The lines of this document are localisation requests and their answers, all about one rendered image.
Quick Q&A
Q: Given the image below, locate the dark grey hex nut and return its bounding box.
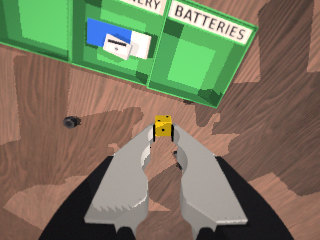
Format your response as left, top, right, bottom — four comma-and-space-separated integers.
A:
63, 116, 77, 129

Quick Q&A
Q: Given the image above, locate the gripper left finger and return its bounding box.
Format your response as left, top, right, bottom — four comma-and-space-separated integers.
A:
38, 123, 155, 240

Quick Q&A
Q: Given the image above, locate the yellow die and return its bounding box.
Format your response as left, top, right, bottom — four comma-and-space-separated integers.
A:
155, 116, 172, 136

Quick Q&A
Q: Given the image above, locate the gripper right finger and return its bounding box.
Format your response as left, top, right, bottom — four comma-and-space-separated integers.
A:
171, 123, 294, 240

